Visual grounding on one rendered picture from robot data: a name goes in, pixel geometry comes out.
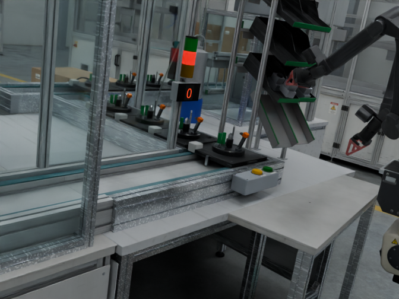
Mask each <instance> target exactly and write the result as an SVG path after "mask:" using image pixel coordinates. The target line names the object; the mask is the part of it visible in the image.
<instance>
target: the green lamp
mask: <svg viewBox="0 0 399 299"><path fill-rule="evenodd" d="M197 46H198V39H192V38H188V37H186V38H185V44H184V50H185V51H189V52H196V51H197Z"/></svg>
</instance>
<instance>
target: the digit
mask: <svg viewBox="0 0 399 299"><path fill-rule="evenodd" d="M193 93H194V85H186V88H185V96H184V100H192V98H193Z"/></svg>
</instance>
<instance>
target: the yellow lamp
mask: <svg viewBox="0 0 399 299"><path fill-rule="evenodd" d="M193 74H194V65H186V64H182V66H181V71H180V76H181V77H184V78H193Z"/></svg>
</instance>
